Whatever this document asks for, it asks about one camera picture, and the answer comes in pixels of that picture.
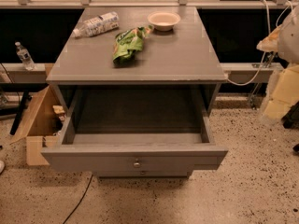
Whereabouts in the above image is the white gripper yellow padding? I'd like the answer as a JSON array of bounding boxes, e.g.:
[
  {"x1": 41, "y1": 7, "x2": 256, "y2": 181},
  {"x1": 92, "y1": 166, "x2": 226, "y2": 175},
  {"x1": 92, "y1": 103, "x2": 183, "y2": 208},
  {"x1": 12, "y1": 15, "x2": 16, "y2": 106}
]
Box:
[{"x1": 256, "y1": 25, "x2": 299, "y2": 121}]

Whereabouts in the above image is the green chip bag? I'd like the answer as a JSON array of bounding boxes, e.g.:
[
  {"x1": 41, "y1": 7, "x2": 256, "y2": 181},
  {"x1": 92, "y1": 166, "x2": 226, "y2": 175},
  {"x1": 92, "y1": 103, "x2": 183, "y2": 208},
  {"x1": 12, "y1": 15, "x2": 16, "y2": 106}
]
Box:
[{"x1": 113, "y1": 25, "x2": 153, "y2": 64}]

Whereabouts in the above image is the white paper bowl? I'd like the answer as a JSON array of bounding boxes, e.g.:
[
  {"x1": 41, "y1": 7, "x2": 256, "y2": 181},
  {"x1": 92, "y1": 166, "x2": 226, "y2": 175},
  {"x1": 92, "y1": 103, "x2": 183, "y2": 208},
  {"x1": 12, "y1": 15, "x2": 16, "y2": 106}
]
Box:
[{"x1": 148, "y1": 11, "x2": 180, "y2": 32}]

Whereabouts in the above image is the black table leg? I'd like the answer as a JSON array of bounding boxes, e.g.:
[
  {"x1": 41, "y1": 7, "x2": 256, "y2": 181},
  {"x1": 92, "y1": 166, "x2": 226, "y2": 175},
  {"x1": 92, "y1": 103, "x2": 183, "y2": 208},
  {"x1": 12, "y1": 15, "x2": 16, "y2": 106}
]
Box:
[{"x1": 10, "y1": 91, "x2": 30, "y2": 135}]

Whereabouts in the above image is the white cable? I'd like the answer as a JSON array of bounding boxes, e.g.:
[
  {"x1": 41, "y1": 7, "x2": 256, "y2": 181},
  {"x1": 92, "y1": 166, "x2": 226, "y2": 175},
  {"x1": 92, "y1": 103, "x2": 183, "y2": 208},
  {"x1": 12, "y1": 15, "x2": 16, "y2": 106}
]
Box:
[{"x1": 226, "y1": 0, "x2": 295, "y2": 87}]

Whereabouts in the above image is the small upright water bottle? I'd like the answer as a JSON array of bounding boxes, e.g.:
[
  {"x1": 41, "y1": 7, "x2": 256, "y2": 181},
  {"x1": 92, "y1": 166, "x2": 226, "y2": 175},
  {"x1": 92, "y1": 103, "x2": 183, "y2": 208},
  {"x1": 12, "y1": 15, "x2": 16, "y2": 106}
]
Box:
[{"x1": 15, "y1": 42, "x2": 36, "y2": 71}]

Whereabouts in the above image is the metal stand pole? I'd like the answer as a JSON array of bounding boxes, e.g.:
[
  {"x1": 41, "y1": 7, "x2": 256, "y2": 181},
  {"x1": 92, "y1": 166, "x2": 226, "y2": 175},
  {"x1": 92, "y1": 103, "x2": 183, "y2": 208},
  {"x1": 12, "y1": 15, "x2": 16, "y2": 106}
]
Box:
[{"x1": 248, "y1": 52, "x2": 277, "y2": 109}]

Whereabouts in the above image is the grey top drawer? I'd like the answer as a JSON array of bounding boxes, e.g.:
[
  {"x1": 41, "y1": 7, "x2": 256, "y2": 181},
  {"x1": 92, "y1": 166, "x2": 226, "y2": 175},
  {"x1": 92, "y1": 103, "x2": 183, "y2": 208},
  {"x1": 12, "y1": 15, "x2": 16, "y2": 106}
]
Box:
[{"x1": 42, "y1": 86, "x2": 227, "y2": 172}]

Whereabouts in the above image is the grey drawer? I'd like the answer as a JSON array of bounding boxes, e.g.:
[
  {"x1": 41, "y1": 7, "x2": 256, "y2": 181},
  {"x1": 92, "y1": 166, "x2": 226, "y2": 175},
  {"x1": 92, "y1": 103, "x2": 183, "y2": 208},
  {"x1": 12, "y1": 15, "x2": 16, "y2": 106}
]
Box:
[
  {"x1": 42, "y1": 86, "x2": 227, "y2": 172},
  {"x1": 93, "y1": 171, "x2": 192, "y2": 178}
]

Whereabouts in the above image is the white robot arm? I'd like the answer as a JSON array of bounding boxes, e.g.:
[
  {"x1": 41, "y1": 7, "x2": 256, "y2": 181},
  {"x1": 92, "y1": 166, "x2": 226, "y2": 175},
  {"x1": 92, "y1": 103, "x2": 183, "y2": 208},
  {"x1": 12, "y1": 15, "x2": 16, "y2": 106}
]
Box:
[{"x1": 256, "y1": 6, "x2": 299, "y2": 121}]

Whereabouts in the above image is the grey lower drawer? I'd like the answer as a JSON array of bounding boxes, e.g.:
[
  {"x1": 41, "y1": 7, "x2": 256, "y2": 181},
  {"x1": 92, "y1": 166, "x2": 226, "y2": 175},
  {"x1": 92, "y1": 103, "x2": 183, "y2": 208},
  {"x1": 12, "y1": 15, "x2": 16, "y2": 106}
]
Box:
[{"x1": 93, "y1": 171, "x2": 192, "y2": 178}]

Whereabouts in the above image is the black floor cable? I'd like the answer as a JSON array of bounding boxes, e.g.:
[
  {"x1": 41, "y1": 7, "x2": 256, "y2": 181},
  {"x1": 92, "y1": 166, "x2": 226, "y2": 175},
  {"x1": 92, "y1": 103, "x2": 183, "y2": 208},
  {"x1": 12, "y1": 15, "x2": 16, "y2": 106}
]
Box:
[{"x1": 62, "y1": 173, "x2": 94, "y2": 224}]

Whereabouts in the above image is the grey drawer cabinet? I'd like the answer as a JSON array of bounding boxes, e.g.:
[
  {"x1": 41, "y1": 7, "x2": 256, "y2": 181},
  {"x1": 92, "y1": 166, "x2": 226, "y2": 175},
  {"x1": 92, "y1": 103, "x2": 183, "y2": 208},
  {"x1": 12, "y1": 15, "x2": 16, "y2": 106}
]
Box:
[{"x1": 45, "y1": 6, "x2": 229, "y2": 179}]

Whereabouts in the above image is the open cardboard box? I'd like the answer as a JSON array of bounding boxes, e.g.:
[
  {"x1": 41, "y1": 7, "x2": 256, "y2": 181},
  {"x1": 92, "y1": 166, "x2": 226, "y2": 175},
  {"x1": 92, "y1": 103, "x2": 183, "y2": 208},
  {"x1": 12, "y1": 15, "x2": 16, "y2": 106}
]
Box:
[{"x1": 11, "y1": 85, "x2": 61, "y2": 166}]

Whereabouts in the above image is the clear plastic bottle lying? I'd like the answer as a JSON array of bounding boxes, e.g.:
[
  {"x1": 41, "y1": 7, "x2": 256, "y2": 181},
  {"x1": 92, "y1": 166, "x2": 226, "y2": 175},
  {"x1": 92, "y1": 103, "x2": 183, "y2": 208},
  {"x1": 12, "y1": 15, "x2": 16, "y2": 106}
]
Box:
[{"x1": 73, "y1": 12, "x2": 120, "y2": 38}]

